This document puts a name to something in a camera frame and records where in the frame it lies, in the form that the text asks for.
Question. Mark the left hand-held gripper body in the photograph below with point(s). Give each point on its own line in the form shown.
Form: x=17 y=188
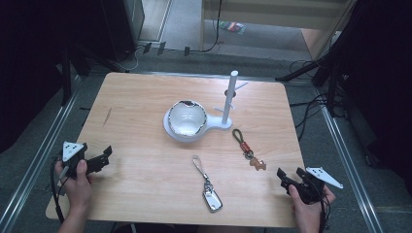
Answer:
x=73 y=155

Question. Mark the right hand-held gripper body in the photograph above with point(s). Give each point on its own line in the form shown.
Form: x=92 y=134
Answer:
x=312 y=191

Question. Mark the white key stand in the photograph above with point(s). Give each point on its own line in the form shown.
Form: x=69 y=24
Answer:
x=228 y=103

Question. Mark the person's right hand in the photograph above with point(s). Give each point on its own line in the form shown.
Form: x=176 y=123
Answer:
x=311 y=212

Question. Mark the person's left hand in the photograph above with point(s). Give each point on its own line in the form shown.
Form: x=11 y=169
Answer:
x=77 y=191

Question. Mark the white bowl with dark rim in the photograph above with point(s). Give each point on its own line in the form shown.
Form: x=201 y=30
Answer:
x=187 y=118

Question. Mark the black stand legs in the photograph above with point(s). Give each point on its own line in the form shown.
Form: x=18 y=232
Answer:
x=307 y=69

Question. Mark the black cabinet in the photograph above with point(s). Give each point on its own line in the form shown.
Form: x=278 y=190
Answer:
x=124 y=26

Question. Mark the colourful packet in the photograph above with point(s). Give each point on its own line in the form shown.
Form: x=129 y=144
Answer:
x=232 y=26

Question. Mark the light wooden furniture frame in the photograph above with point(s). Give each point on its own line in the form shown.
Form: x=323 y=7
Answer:
x=259 y=13

